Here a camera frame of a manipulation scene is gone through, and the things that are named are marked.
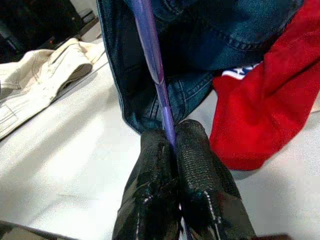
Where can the purple plastic hanger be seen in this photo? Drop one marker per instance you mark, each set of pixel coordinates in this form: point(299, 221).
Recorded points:
point(150, 37)

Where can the red garment white print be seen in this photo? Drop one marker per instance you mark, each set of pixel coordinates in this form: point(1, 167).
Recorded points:
point(275, 100)

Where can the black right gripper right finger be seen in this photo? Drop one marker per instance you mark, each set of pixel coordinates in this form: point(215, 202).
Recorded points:
point(200, 170)

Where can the blue denim garment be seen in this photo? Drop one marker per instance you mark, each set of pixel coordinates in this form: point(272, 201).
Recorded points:
point(200, 37)

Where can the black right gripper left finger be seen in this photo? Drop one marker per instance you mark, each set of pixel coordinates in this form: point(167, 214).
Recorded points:
point(152, 180)

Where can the white denim jeans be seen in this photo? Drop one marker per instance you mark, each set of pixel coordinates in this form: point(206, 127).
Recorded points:
point(37, 82)

